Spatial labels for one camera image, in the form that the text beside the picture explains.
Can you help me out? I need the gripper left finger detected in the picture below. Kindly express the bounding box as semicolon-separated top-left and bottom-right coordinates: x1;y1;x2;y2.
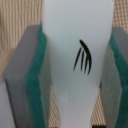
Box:
0;25;51;128

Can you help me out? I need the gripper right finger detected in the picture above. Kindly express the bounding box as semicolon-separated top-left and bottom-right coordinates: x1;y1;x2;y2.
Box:
101;27;128;128

